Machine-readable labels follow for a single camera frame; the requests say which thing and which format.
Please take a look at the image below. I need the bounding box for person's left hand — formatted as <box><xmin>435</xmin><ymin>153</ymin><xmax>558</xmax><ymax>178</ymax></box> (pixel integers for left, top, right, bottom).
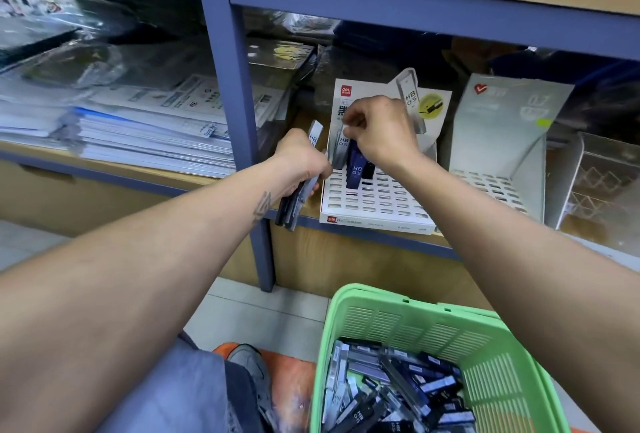
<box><xmin>268</xmin><ymin>128</ymin><xmax>333</xmax><ymax>199</ymax></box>

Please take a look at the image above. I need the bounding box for person's right hand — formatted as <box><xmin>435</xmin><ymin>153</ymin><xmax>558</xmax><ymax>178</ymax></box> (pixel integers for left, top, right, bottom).
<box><xmin>342</xmin><ymin>96</ymin><xmax>423</xmax><ymax>181</ymax></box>

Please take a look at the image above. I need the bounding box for clear plastic display box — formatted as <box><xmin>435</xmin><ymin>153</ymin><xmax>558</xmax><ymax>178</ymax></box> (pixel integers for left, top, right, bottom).
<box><xmin>545</xmin><ymin>132</ymin><xmax>640</xmax><ymax>271</ymax></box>

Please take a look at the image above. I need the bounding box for person's left forearm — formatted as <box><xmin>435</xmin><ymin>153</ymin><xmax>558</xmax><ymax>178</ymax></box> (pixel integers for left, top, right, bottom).
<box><xmin>0</xmin><ymin>172</ymin><xmax>311</xmax><ymax>433</ymax></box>

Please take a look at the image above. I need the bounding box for white display box red label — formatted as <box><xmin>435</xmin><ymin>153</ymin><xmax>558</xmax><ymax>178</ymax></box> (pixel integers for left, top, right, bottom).
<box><xmin>320</xmin><ymin>68</ymin><xmax>453</xmax><ymax>236</ymax></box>

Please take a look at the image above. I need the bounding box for colourful printed mat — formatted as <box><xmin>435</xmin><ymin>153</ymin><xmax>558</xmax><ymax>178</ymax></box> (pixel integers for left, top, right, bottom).
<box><xmin>215</xmin><ymin>340</ymin><xmax>319</xmax><ymax>433</ymax></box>

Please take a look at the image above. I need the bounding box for pile of lead cases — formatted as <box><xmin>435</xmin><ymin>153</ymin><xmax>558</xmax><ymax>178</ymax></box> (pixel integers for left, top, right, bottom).
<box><xmin>322</xmin><ymin>338</ymin><xmax>478</xmax><ymax>433</ymax></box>

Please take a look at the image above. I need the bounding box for grey sneaker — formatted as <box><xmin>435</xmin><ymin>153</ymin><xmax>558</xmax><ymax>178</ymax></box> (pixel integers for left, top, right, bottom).
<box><xmin>228</xmin><ymin>344</ymin><xmax>281</xmax><ymax>433</ymax></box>

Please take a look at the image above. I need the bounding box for pale green display box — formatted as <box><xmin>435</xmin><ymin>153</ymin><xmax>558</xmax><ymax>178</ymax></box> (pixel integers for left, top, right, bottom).
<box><xmin>447</xmin><ymin>74</ymin><xmax>575</xmax><ymax>224</ymax></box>

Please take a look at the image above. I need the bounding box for stack of wrapped paper packs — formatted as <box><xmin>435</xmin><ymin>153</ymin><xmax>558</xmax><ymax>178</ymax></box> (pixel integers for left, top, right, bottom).
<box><xmin>0</xmin><ymin>0</ymin><xmax>316</xmax><ymax>179</ymax></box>

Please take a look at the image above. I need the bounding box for green plastic basket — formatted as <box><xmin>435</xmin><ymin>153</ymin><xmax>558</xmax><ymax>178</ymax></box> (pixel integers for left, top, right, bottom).
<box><xmin>310</xmin><ymin>282</ymin><xmax>571</xmax><ymax>433</ymax></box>

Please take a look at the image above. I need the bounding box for person's right forearm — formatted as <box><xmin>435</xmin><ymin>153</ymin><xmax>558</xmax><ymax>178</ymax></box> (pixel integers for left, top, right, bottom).
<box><xmin>395</xmin><ymin>158</ymin><xmax>640</xmax><ymax>433</ymax></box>

